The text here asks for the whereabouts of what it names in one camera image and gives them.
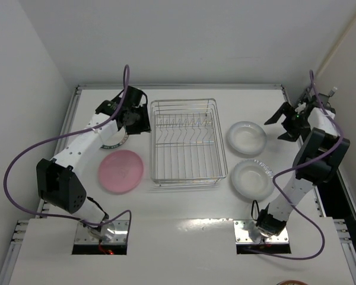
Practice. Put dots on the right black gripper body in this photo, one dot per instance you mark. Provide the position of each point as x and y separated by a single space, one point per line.
291 122

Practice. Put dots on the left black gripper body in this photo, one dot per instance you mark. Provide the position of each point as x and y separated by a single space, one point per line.
140 124

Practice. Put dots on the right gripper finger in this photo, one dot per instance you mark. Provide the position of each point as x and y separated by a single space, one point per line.
284 109
290 135

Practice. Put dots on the pink plastic plate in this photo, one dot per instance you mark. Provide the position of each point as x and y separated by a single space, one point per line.
120 172

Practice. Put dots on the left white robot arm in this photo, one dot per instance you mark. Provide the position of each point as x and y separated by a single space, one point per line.
58 179

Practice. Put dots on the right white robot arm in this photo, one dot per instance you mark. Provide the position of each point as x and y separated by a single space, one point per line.
316 162

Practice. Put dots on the brown round object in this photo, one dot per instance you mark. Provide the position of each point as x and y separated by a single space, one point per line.
291 282

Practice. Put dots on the metal wire dish rack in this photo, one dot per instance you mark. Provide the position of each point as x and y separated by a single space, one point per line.
187 146

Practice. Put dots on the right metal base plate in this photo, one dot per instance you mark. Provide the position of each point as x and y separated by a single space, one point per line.
246 233

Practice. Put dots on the metal base plate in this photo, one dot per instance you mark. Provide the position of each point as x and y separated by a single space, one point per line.
114 233
246 233

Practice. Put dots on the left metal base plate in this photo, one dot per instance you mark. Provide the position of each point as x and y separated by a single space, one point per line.
114 233

